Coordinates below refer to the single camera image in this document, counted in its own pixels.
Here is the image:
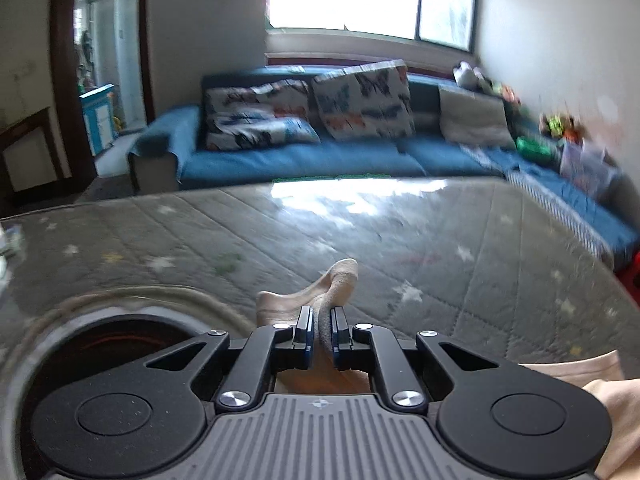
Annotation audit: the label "black round induction cooktop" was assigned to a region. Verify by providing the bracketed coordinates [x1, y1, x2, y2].
[1, 297, 255, 479]

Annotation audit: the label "blue corner sofa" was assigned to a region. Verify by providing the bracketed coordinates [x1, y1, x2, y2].
[128, 75, 639, 269]

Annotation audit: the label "clear plastic storage box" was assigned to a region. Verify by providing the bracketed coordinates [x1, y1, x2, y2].
[560, 142, 622, 203]

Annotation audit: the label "small butterfly cushion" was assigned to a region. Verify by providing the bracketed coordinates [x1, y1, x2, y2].
[204, 79, 320, 152]

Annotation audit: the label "large butterfly cushion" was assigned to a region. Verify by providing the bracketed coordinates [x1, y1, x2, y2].
[311, 60, 416, 140]

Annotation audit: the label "dark wooden door frame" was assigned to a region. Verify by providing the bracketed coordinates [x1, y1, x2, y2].
[49, 0, 156, 192]

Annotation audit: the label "brown plush toys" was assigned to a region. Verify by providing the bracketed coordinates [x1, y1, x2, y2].
[539, 114, 584, 144]

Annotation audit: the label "green plastic bowl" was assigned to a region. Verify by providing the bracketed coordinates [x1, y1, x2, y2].
[515, 136, 554, 165]

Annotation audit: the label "panda plush toy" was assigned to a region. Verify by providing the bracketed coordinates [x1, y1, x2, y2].
[452, 61, 492, 90]

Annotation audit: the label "blue cabinet in doorway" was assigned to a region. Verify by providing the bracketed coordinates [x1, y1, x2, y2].
[79, 84, 116, 157]

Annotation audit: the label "red plastic stool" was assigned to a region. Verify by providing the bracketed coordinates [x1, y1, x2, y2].
[615, 252, 640, 306]

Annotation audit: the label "cream beige garment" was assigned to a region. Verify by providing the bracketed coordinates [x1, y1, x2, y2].
[256, 259, 639, 479]

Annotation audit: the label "grey plain cushion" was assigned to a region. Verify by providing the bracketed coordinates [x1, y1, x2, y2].
[438, 86, 515, 150]

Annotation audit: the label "colourful toys on sofa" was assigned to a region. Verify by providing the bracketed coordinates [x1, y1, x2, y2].
[492, 82, 521, 106]

